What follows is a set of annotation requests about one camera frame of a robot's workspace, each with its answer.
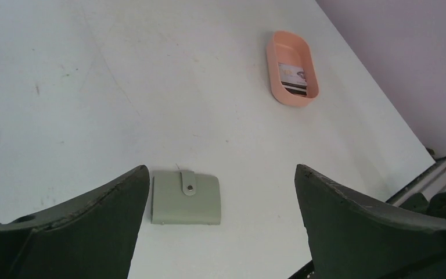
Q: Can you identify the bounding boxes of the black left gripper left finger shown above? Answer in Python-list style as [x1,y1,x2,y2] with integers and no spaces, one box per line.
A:
[0,165,150,278]

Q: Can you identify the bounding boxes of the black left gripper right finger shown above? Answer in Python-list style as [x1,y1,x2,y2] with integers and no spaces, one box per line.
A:
[294,164,446,278]

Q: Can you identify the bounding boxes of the green leather card holder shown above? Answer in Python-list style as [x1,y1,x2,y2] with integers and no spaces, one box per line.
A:
[152,170,221,225]

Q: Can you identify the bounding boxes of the white printed credit card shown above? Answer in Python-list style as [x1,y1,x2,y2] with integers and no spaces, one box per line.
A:
[278,63,307,87]

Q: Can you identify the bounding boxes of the pink oval plastic tray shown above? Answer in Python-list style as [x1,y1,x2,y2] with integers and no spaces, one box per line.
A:
[266,31,319,107]

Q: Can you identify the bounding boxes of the aluminium frame rail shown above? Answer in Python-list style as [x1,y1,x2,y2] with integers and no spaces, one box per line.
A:
[386,156,446,207]

